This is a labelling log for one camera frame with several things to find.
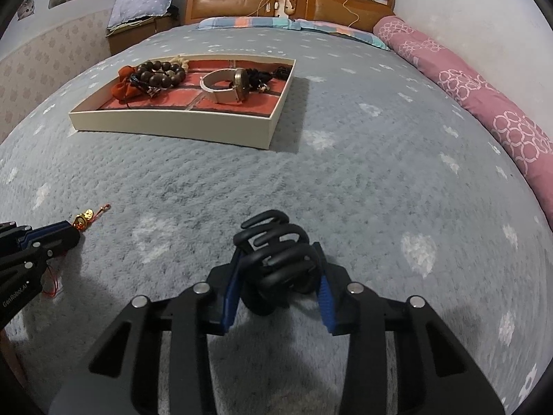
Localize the cream satin scrunchie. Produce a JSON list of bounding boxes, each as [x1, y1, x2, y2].
[[169, 54, 188, 71]]

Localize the grey patterned bedspread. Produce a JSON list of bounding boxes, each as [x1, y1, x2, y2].
[[1, 27, 552, 413]]

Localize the plaid pillow left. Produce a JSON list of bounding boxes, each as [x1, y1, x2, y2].
[[197, 16, 302, 31]]

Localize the cream tray with brick lining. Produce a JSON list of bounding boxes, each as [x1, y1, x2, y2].
[[69, 54, 296, 150]]

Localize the lavender dotted cushion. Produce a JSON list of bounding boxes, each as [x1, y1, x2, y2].
[[107, 0, 172, 32]]

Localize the white band bronze watch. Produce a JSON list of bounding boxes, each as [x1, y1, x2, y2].
[[200, 67, 249, 104]]

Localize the brown pendant with black cord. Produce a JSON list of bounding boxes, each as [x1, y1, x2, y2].
[[272, 66, 291, 82]]

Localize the plaid pillow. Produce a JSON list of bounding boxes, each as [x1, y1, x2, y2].
[[289, 19, 389, 50], [197, 16, 302, 31]]

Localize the black velvet scrunchie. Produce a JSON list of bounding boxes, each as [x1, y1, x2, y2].
[[246, 68, 274, 93]]

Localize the orange fabric scrunchie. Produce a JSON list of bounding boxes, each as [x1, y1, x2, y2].
[[111, 66, 142, 103]]

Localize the small tabby kitten sticker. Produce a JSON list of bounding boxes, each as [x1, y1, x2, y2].
[[17, 0, 35, 21]]

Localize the red cord charm bracelet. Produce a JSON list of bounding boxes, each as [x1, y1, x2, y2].
[[40, 202, 113, 299]]

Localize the black claw hair clip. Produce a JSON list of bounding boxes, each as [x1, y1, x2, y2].
[[233, 209, 321, 317]]

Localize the brown wooden bead bracelet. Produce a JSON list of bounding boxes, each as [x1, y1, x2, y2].
[[134, 59, 188, 89]]

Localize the plaid pillow right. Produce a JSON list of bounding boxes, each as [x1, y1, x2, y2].
[[289, 19, 389, 50]]

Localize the pink rolled quilt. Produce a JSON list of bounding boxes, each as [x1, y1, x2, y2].
[[374, 16, 552, 222]]

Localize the wooden nightstand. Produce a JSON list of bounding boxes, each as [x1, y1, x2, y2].
[[106, 16, 180, 55]]

